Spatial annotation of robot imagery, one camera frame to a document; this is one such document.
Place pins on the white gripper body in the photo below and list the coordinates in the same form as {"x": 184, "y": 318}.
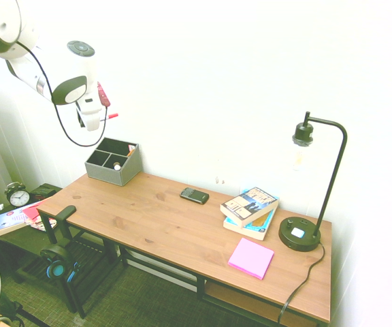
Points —
{"x": 91, "y": 117}

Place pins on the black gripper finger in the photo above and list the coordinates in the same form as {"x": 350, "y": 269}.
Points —
{"x": 81, "y": 121}

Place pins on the white marker with red cap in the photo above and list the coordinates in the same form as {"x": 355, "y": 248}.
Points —
{"x": 111, "y": 116}

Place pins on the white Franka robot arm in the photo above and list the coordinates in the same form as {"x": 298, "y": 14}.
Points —
{"x": 77, "y": 66}

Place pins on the grey fabric desk organizer holder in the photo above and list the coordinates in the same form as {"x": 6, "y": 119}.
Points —
{"x": 114, "y": 177}

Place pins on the orange pen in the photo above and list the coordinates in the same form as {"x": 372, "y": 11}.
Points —
{"x": 130, "y": 150}

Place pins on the small white round-topped item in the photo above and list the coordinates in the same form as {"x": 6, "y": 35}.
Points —
{"x": 117, "y": 166}

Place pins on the black alarm clock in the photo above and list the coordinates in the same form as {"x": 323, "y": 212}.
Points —
{"x": 18, "y": 197}

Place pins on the red magazine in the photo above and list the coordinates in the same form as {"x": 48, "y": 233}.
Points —
{"x": 34, "y": 214}

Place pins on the blue and white book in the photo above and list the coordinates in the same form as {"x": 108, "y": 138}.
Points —
{"x": 7, "y": 223}

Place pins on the black mobile phone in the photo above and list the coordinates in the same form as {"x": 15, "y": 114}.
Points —
{"x": 194, "y": 195}

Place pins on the dark side table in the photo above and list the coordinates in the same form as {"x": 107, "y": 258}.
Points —
{"x": 15, "y": 242}

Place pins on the black slatted shelf rack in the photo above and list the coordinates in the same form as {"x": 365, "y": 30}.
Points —
{"x": 87, "y": 259}

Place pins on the black and blue headphones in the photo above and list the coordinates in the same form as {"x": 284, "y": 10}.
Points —
{"x": 58, "y": 267}

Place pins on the paperback book with dark cover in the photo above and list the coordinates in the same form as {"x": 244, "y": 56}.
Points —
{"x": 250, "y": 204}

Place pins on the paperback book with blue cover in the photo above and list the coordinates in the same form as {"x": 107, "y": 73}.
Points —
{"x": 255, "y": 226}

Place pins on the black tripod stand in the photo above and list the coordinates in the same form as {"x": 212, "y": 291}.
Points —
{"x": 15, "y": 315}

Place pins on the pink sticky note pad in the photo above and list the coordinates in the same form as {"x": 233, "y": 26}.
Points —
{"x": 251, "y": 257}

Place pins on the black desk lamp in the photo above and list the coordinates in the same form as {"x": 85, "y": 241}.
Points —
{"x": 298, "y": 236}

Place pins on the wooden lower desk shelf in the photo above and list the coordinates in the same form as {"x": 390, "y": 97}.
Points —
{"x": 250, "y": 301}

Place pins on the red wrist camera box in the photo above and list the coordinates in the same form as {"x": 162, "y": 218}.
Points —
{"x": 103, "y": 95}

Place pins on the wooden desk with black frame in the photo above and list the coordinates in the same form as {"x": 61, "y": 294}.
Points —
{"x": 196, "y": 277}

